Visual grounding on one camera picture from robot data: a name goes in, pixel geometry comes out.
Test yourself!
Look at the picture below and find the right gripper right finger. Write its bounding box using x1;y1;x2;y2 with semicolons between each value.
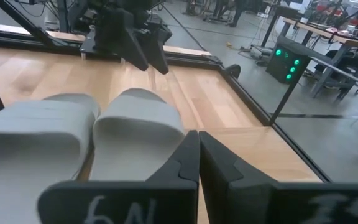
199;130;358;224

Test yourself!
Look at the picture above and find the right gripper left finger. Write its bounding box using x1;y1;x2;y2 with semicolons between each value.
37;130;201;224

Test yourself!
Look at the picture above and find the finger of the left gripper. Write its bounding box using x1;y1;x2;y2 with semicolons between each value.
136;24;170;75
95;8;150;72

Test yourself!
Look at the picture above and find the grey foam slide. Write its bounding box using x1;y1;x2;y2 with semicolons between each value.
0;93;101;224
90;88;186;182

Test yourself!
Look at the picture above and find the person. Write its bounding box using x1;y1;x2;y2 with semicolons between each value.
211;0;246;28

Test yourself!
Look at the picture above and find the black box with green lights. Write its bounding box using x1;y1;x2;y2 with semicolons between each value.
265;35;312;85

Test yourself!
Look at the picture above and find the grey rolling chair base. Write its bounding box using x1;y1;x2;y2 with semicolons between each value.
309;49;358;101

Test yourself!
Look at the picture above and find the wooden background table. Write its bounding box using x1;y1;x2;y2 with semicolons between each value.
261;6;358;78

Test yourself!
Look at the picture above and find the black aluminium rig frame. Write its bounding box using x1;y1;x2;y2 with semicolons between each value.
0;0;334;184

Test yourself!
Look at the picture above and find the yellow cable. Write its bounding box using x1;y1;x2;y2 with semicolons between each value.
225;42;245;51

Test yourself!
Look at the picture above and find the black frame bracket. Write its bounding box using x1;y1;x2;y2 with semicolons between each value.
225;63;242;79

